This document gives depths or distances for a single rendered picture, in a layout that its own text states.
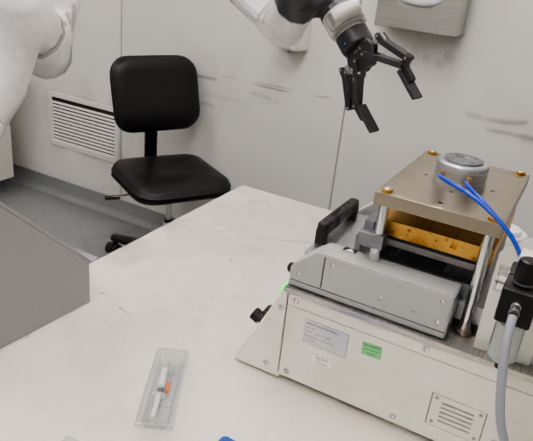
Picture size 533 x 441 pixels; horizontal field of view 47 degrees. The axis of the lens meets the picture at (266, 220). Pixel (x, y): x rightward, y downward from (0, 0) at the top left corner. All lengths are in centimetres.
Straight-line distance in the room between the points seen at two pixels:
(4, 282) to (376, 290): 60
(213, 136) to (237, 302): 176
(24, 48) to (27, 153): 266
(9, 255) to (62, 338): 18
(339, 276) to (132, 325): 43
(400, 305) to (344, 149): 177
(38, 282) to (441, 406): 69
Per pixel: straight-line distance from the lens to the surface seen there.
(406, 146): 254
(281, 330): 101
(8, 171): 371
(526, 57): 240
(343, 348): 97
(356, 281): 92
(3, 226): 105
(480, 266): 89
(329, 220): 102
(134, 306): 123
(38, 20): 121
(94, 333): 116
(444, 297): 89
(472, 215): 87
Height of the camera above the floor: 141
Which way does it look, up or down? 24 degrees down
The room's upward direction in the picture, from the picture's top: 6 degrees clockwise
